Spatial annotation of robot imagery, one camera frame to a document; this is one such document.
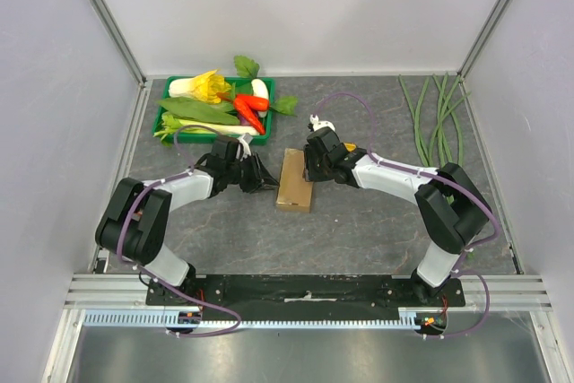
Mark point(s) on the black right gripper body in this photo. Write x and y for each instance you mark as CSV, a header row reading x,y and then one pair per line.
x,y
314,163

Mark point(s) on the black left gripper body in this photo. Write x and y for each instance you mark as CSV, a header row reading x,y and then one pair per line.
x,y
249,177

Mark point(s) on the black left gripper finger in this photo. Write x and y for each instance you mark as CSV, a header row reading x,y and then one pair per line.
x,y
261,180
259,165

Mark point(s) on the yellow utility knife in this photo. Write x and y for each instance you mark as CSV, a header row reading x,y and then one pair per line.
x,y
350,147

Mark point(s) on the brown cardboard express box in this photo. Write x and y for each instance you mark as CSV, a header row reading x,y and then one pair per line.
x,y
295,192

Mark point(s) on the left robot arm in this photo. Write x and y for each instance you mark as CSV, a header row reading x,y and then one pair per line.
x,y
135,221

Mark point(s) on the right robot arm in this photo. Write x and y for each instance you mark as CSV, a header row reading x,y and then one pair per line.
x,y
452,209

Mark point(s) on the green leaf beside tray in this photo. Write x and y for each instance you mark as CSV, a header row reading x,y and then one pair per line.
x,y
285,105

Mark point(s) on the red chili pepper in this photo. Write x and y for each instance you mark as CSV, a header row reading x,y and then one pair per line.
x,y
248,107

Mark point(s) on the white radish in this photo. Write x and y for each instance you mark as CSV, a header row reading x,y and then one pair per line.
x,y
260,92

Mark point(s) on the large green leaf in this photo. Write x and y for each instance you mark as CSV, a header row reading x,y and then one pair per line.
x,y
219,114

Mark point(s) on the green white celery stalk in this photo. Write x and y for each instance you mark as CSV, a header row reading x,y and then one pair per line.
x,y
192,131

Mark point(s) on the yellow napa cabbage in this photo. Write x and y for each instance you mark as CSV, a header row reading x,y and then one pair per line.
x,y
205,87

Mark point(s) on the green leaf sprig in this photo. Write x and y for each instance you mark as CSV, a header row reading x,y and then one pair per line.
x,y
246,67

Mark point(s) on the green long beans bundle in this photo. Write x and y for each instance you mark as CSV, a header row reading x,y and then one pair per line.
x,y
446,109

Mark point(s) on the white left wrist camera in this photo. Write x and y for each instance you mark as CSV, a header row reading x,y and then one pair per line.
x,y
245,141

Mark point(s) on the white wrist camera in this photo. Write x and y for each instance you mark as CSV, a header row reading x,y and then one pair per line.
x,y
315,123
245,141

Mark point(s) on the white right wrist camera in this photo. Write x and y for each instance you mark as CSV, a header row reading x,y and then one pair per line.
x,y
315,123

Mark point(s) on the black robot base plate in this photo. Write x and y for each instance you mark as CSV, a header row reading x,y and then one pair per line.
x,y
321,296

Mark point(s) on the slotted white cable duct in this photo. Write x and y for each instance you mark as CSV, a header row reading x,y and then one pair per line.
x,y
192,319

